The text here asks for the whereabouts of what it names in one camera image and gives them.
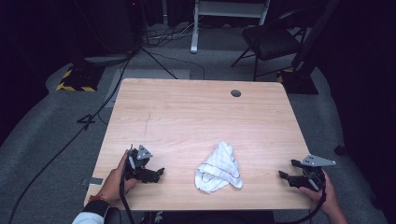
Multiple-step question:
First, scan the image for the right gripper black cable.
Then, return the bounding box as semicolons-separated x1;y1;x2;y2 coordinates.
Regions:
274;186;328;224

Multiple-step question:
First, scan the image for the black seat edge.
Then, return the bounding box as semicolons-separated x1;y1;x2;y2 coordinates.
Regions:
105;206;123;224

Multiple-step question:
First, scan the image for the person's dark clothing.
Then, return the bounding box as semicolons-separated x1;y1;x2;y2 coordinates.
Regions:
142;210;276;224

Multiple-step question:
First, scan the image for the thin black floor cable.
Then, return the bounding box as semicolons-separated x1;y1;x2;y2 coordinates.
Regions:
139;46;206;81

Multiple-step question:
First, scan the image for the black caster wheel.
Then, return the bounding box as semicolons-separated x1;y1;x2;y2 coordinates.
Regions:
333;143;347;157

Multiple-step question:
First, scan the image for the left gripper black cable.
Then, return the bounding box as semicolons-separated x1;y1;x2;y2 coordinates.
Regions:
119;161;136;224

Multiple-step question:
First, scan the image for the person's left hand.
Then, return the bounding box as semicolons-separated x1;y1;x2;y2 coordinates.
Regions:
94;149;138;205

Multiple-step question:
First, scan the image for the black folding chair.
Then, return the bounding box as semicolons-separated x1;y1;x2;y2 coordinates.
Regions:
230;8;308;82

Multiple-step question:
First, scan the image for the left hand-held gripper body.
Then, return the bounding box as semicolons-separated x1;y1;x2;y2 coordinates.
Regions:
124;144;154;183

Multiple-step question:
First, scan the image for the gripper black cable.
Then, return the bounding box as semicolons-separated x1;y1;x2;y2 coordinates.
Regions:
274;186;328;224
119;161;136;224

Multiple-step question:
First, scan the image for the person's right hand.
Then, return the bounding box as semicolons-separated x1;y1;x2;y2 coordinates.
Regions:
298;169;340;217

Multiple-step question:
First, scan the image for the white metal stand frame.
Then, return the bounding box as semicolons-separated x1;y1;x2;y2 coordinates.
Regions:
190;0;272;55

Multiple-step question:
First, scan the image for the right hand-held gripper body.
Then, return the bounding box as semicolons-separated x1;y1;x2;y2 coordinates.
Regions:
298;154;337;191

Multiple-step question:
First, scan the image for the grey tape strip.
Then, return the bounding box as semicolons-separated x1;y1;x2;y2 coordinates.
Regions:
80;176;105;188

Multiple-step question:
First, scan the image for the white towel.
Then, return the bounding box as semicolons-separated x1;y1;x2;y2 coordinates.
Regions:
194;141;244;194

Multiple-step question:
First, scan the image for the long black floor cable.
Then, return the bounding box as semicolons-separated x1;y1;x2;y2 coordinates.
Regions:
8;57;134;224

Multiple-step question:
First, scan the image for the bundle of floor cables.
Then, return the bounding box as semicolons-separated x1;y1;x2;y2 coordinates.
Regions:
142;21;202;49

